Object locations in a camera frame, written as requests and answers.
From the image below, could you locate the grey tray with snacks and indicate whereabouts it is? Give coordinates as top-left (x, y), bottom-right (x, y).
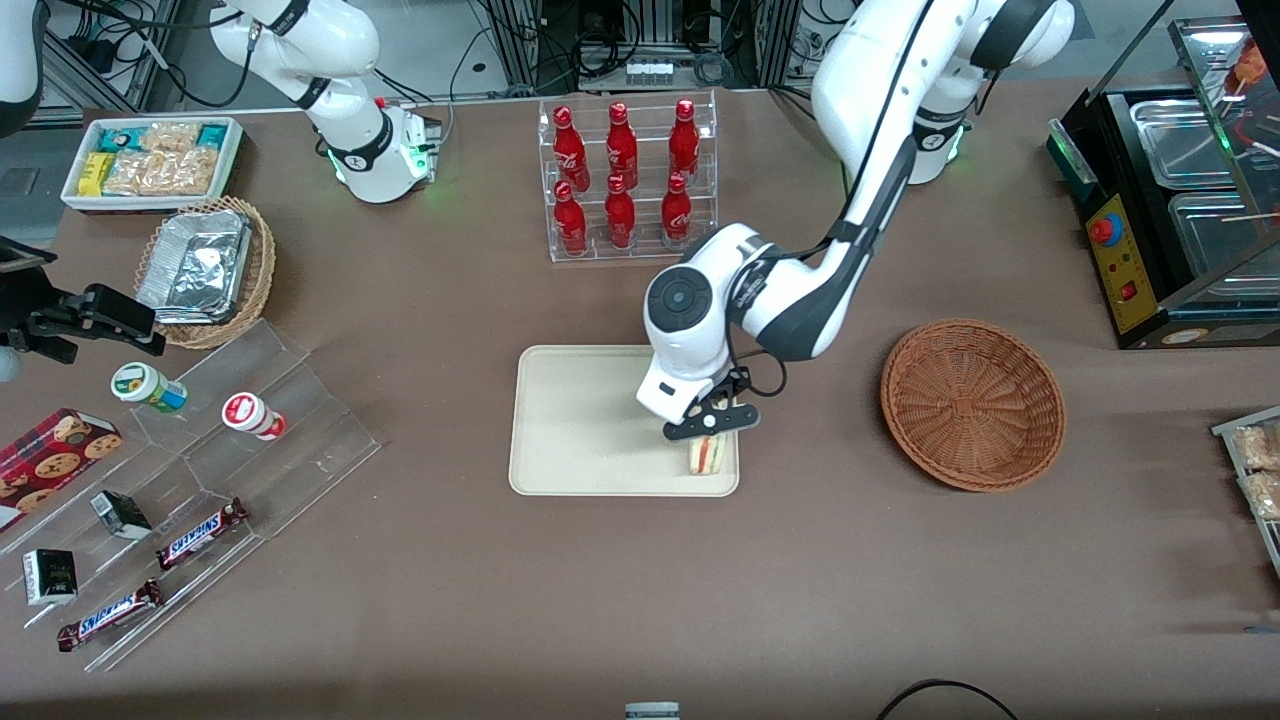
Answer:
top-left (1211, 405), bottom-right (1280, 578)

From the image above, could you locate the green lid yogurt bottle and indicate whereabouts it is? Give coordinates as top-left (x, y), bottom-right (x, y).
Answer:
top-left (110, 362), bottom-right (189, 415)

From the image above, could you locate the steel food pan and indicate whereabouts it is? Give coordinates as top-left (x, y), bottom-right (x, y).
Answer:
top-left (1130, 98), bottom-right (1243, 192)
top-left (1167, 190), bottom-right (1280, 303)

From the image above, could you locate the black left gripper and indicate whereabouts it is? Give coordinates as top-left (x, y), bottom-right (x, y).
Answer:
top-left (663, 368), bottom-right (761, 453)

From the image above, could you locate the red lid yogurt bottle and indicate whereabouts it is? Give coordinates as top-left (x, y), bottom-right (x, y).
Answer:
top-left (221, 392), bottom-right (288, 443)

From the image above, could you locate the clear acrylic stepped shelf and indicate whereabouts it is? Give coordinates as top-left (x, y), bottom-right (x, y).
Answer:
top-left (0, 318), bottom-right (382, 674)

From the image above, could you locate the clear acrylic bottle rack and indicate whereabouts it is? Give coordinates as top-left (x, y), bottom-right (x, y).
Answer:
top-left (538, 90), bottom-right (719, 264)

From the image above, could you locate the round brown wicker basket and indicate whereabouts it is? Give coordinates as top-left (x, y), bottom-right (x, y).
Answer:
top-left (880, 318), bottom-right (1067, 493)

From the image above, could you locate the red cola bottle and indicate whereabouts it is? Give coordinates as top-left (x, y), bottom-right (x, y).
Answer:
top-left (606, 102), bottom-right (639, 189)
top-left (668, 99), bottom-right (701, 181)
top-left (604, 175), bottom-right (637, 250)
top-left (661, 172), bottom-right (693, 249)
top-left (553, 107), bottom-right (590, 192)
top-left (553, 181), bottom-right (588, 257)

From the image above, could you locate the light wicker basket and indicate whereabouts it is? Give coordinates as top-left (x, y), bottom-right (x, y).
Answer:
top-left (134, 196), bottom-right (277, 350)

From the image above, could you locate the clear rice cracker packet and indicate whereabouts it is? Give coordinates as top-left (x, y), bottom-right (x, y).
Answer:
top-left (140, 121), bottom-right (202, 154)
top-left (103, 148), bottom-right (222, 197)

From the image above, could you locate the beige rectangular tray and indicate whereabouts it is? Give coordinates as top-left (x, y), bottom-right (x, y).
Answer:
top-left (508, 345), bottom-right (741, 498)

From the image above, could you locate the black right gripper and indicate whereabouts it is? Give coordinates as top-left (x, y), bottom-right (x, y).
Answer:
top-left (0, 268), bottom-right (166, 363)

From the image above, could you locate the black food warmer case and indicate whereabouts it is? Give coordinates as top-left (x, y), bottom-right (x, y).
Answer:
top-left (1046, 14), bottom-right (1280, 351)

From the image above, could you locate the black table cable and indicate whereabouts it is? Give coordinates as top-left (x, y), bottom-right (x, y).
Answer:
top-left (877, 678), bottom-right (1020, 720)

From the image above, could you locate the red cookie box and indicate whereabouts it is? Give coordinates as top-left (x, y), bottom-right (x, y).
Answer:
top-left (0, 407), bottom-right (125, 534)

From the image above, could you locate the white rectangular snack tray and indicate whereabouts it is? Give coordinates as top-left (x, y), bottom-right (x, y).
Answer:
top-left (61, 116), bottom-right (245, 214)

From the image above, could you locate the small black box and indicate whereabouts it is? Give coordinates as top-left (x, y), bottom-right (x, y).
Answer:
top-left (90, 490), bottom-right (154, 542)
top-left (22, 548), bottom-right (79, 608)

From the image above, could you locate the clear snack packet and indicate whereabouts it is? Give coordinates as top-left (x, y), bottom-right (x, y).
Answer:
top-left (1232, 422), bottom-right (1280, 472)
top-left (1240, 470), bottom-right (1280, 522)

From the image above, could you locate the snickers chocolate bar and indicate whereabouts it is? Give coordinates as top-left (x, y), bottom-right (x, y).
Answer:
top-left (56, 579), bottom-right (164, 653)
top-left (155, 498), bottom-right (250, 572)

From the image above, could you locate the aluminium foil tray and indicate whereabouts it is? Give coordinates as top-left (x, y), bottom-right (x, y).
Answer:
top-left (136, 209), bottom-right (252, 325)

